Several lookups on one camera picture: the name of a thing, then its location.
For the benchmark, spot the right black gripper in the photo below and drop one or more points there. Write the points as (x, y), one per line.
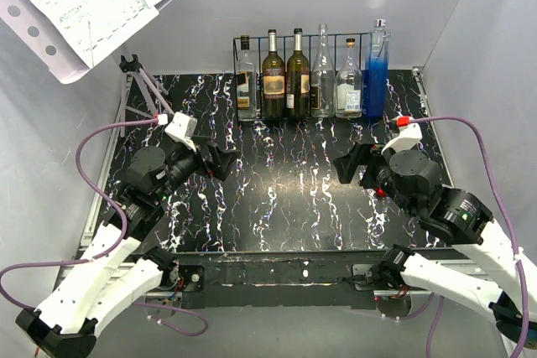
(364, 153)

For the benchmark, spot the dark green wine bottle left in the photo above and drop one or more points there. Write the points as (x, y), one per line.
(273, 70)

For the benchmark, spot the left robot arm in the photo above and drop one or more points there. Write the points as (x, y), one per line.
(69, 321)

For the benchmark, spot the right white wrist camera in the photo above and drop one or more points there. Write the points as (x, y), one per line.
(407, 134)

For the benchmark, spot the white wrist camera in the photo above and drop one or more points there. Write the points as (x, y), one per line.
(181, 129)
(407, 134)

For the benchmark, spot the dark green wine bottle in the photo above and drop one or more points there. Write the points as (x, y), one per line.
(273, 70)
(298, 81)

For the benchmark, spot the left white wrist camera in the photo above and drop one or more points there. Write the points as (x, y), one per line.
(181, 129)

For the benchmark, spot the dark green wine bottle right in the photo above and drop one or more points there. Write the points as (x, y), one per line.
(298, 81)

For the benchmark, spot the lilac music stand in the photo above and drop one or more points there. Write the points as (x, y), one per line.
(36, 30)

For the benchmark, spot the clear square bottle orange label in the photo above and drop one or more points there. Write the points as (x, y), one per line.
(246, 82)

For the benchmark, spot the tall clear bottle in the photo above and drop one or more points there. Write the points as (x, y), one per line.
(322, 84)

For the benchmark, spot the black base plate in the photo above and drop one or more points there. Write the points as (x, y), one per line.
(283, 279)

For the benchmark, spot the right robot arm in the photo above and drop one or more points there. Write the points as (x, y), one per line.
(458, 218)

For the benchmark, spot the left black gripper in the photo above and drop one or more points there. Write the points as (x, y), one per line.
(221, 163)

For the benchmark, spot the blue square glass bottle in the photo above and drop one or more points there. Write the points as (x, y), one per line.
(375, 78)

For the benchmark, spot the clear round bottle cork stopper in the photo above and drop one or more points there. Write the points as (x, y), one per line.
(349, 85)

